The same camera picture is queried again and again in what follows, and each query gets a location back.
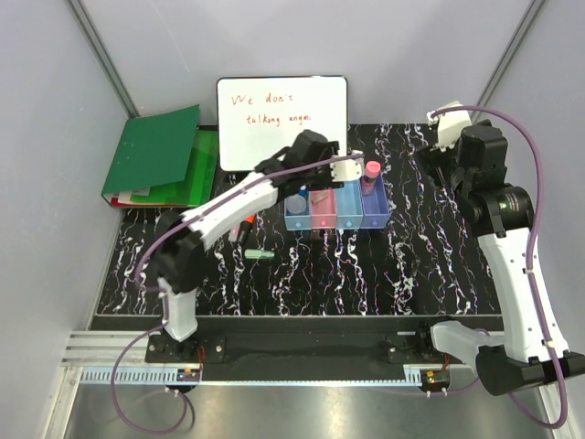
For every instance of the aluminium frame rail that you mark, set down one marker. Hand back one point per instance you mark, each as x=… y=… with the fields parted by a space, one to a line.
x=105 y=356

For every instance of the green highlighter pen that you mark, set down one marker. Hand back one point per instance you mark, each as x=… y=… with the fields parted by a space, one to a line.
x=258 y=254

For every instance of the light blue bin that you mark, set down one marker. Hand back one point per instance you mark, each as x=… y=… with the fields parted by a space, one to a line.
x=349 y=211
x=301 y=222

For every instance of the green translucent file folder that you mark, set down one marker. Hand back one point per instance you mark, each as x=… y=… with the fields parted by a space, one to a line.
x=196 y=188

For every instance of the small white eraser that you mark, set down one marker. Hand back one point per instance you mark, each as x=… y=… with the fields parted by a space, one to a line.
x=318 y=197

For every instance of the green ring binder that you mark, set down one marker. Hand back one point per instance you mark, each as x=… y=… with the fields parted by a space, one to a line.
x=151 y=159

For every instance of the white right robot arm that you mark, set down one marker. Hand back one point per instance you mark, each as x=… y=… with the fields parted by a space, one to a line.
x=532 y=351

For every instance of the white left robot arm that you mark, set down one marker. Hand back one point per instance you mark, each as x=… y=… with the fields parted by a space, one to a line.
x=169 y=266

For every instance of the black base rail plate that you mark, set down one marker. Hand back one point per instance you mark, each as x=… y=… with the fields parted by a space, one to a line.
x=303 y=349

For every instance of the purple plastic bin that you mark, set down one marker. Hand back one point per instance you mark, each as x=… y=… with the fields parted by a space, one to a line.
x=374 y=201

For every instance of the pink plastic bin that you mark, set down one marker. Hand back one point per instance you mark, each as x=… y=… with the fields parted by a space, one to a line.
x=323 y=214

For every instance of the clear jar of clips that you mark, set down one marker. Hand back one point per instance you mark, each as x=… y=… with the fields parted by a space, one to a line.
x=296 y=205

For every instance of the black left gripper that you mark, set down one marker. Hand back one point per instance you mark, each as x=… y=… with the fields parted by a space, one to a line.
x=326 y=182

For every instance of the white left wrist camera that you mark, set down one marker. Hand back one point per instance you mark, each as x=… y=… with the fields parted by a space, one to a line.
x=348 y=168

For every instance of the white dry-erase board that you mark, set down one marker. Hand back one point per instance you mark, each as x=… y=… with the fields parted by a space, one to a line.
x=259 y=116

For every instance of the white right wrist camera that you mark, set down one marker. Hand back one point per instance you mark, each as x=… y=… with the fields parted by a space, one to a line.
x=448 y=127

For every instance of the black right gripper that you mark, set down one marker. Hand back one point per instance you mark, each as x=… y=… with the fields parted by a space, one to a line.
x=433 y=158

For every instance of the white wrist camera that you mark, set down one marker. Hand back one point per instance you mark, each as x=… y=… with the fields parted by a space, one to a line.
x=348 y=168
x=448 y=127

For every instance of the pink eraser stick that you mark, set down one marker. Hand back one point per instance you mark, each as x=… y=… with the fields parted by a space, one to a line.
x=234 y=234

